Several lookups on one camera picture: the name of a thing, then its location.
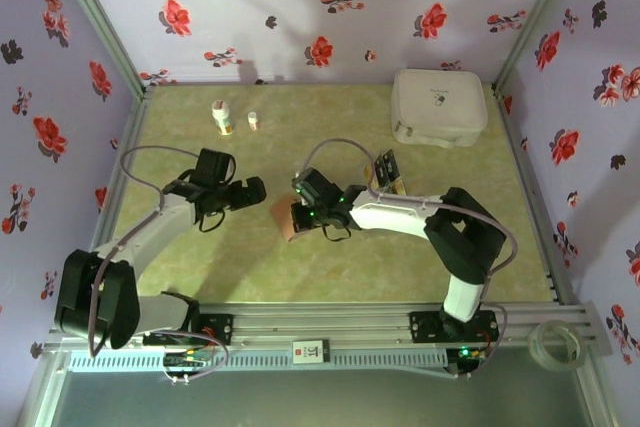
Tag white slotted cable duct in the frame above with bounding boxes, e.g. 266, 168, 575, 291
67, 349, 449, 374

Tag white zipped pouch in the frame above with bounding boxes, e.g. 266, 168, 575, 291
391, 68, 489, 149

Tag large white pill bottle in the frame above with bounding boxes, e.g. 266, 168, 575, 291
210, 100, 236, 137

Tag clear tape roll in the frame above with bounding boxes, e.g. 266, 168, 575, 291
528, 319, 587, 374

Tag grey base cable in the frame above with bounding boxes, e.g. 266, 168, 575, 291
160, 324, 230, 387
444, 303, 512, 381

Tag right arm grey camera cable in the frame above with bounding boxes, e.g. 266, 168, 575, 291
303, 138, 517, 301

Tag aluminium corner post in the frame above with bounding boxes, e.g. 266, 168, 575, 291
47, 0, 157, 98
492, 0, 584, 93

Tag black credit card white print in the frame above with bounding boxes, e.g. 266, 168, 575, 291
374, 155, 394, 185
383, 148, 403, 181

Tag aluminium frame leg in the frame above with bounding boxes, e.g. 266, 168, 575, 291
17, 351, 71, 427
574, 364, 624, 427

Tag red white label tag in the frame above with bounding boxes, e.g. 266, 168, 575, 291
291, 339, 332, 366

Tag black looped gripper cable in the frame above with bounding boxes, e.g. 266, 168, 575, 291
321, 223, 353, 244
196, 208, 227, 235

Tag brown cardboard piece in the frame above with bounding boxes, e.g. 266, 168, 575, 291
268, 195, 302, 244

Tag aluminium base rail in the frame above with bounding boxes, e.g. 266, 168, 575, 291
42, 300, 614, 356

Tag green circuit board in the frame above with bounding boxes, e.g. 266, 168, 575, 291
163, 349, 214, 368
457, 345, 489, 364

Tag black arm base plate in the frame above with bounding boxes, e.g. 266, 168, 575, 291
142, 313, 236, 348
408, 310, 500, 344

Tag aluminium side rail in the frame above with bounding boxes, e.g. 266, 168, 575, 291
79, 86, 157, 309
492, 84, 576, 306

